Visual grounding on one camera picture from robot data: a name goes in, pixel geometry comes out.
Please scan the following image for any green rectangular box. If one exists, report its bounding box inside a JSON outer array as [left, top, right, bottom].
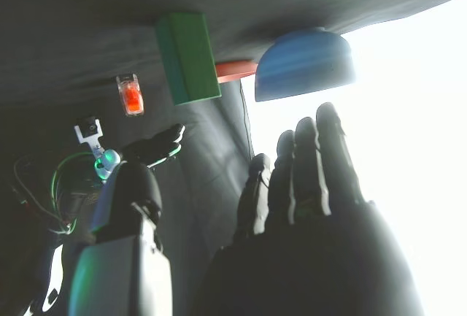
[[155, 11, 223, 107]]

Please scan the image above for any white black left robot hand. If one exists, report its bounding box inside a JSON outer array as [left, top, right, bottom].
[[68, 102, 426, 316]]

